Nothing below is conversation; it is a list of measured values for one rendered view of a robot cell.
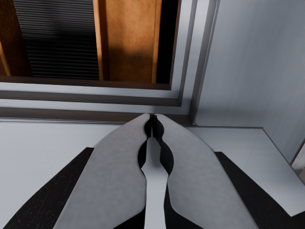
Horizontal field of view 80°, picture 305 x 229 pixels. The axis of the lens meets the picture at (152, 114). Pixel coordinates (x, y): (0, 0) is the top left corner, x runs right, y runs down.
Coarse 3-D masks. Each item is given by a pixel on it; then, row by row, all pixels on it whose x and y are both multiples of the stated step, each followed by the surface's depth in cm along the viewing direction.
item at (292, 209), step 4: (304, 184) 17; (300, 188) 17; (304, 188) 17; (300, 192) 17; (304, 192) 17; (296, 196) 18; (300, 196) 18; (304, 196) 18; (292, 200) 18; (296, 200) 18; (300, 200) 18; (304, 200) 18; (292, 204) 18; (296, 204) 18; (300, 204) 18; (304, 204) 18; (288, 208) 19; (292, 208) 19; (296, 208) 19; (300, 208) 19; (304, 208) 19; (288, 212) 19; (292, 212) 19; (296, 212) 19; (300, 212) 19
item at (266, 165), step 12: (264, 132) 14; (264, 144) 14; (252, 156) 15; (264, 156) 15; (276, 156) 15; (252, 168) 16; (264, 168) 16; (276, 168) 16; (288, 168) 16; (264, 180) 16; (276, 180) 16; (288, 180) 16; (300, 180) 17; (276, 192) 17; (288, 192) 17; (288, 204) 18
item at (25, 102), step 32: (192, 0) 12; (192, 32) 12; (192, 64) 13; (0, 96) 14; (32, 96) 14; (64, 96) 15; (96, 96) 15; (128, 96) 16; (160, 96) 16; (192, 96) 14
